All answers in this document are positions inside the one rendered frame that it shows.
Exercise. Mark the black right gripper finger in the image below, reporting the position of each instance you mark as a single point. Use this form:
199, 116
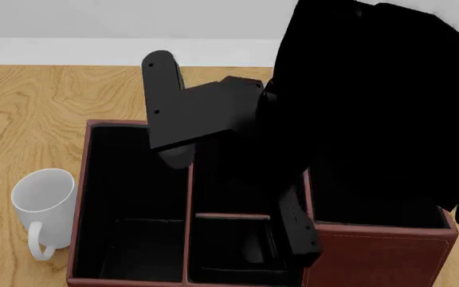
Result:
159, 86
299, 230

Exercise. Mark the white ceramic mug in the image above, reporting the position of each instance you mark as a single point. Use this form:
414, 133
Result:
46, 209

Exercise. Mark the brown leather compartment caddy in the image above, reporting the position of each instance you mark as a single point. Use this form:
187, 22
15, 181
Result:
377, 257

